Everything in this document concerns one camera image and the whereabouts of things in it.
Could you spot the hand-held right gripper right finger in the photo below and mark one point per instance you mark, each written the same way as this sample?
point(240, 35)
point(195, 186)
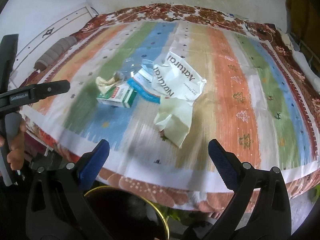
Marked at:
point(225, 165)

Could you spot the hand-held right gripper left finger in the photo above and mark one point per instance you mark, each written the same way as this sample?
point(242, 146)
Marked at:
point(92, 163)

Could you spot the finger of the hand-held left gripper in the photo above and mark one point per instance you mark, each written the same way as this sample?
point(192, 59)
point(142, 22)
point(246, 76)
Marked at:
point(50, 89)

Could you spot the cream paper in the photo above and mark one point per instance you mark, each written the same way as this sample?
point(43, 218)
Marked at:
point(105, 82)

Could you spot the dark bin with gold rim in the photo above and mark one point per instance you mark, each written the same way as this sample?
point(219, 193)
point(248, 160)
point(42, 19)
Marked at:
point(120, 212)

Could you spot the cream plastic bag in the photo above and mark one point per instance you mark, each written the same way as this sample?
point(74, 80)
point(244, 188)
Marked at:
point(175, 120)

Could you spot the green white cardboard box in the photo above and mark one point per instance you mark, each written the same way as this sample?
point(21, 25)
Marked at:
point(120, 97)

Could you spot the clear plastic wrapper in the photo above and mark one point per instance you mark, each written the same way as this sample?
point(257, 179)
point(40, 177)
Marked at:
point(128, 66)

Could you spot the white printed plastic bag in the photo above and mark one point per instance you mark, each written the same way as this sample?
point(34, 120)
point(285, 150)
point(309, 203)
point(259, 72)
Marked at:
point(175, 75)

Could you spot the person's left hand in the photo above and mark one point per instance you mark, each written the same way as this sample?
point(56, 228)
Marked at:
point(18, 145)

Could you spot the grey rolled pillow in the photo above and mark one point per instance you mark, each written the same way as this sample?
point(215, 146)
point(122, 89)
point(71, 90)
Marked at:
point(53, 51)

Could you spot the white bed headboard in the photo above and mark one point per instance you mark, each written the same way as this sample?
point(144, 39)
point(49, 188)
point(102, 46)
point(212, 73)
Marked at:
point(57, 27)

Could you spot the striped colourful blanket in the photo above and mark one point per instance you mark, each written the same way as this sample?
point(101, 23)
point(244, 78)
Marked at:
point(225, 80)

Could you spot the blue white flat packet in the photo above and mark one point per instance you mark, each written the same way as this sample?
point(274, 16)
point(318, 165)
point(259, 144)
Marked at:
point(140, 88)

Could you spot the white cloth bundle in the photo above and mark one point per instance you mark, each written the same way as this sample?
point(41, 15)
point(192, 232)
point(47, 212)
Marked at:
point(303, 61)

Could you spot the black charger plug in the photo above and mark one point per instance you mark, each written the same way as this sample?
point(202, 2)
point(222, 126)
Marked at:
point(261, 31)

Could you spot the brown floral blanket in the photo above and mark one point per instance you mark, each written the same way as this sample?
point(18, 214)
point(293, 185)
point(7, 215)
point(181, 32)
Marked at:
point(212, 17)

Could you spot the yellow curtain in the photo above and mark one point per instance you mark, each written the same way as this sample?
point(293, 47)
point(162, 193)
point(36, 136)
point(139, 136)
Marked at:
point(305, 10)

